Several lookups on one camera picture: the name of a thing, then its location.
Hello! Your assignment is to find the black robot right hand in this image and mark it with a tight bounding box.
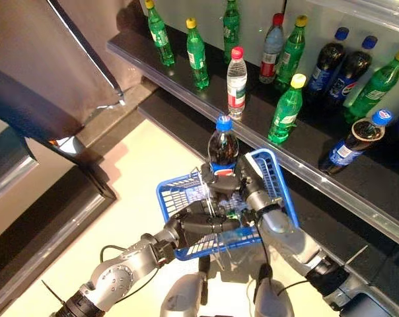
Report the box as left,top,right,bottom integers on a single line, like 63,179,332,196
200,153,266,203

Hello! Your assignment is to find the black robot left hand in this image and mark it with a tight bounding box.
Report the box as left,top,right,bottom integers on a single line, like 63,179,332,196
164,200,242,249

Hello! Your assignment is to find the blue plastic shopping basket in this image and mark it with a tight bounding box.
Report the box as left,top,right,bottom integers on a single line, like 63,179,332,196
155,147,300,262

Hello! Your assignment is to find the black robot left foot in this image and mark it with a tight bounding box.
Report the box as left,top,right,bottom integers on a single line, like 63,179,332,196
198,256,211,306

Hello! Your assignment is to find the black robot foot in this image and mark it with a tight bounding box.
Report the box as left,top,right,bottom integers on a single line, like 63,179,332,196
198,256,211,306
256,263,273,293

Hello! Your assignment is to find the grey robot left leg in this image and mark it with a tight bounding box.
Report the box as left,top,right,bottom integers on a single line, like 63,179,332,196
159,273,203,317

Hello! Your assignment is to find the grey robot leg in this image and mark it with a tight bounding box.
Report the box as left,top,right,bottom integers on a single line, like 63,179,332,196
254,280,295,317
159,273,203,317

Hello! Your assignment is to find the black base shelf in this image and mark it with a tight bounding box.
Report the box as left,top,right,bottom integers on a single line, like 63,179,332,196
136,87,399,317

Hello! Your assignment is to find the black robot right foot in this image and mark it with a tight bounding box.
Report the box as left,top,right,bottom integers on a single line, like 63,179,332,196
256,263,273,293

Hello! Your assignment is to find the black shelf board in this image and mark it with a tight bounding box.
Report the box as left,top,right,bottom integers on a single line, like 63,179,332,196
232,62,399,232
106,18,253,123

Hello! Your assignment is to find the water bottle red cap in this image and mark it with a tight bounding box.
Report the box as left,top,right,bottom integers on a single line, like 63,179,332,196
226,46,248,120
258,13,285,85

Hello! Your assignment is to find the grey robot right leg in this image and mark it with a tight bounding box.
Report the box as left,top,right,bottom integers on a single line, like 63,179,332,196
254,280,295,317

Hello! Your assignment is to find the black side display stand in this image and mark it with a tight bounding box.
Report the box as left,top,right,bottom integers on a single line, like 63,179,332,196
0,112,118,317

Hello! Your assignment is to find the white zip tie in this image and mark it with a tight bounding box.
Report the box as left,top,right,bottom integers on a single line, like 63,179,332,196
345,244,369,265

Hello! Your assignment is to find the black zip tie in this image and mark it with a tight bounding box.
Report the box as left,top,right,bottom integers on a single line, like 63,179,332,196
42,279,67,306

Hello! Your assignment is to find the pale shelf back panel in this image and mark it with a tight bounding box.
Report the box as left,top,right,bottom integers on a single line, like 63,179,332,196
138,0,288,77

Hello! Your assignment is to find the row of dark pepsi bottles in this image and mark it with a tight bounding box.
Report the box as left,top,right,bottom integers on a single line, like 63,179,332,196
281,0,399,116

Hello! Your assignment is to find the brown cover sheet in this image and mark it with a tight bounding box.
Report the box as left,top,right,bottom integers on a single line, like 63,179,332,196
0,0,144,139

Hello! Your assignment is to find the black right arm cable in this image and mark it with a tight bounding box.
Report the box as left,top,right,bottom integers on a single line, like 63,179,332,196
257,226,311,298

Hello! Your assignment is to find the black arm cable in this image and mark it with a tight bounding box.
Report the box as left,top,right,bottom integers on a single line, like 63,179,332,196
99,244,161,300
257,226,311,298

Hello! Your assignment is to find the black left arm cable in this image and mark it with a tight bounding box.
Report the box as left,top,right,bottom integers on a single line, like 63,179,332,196
99,244,161,300

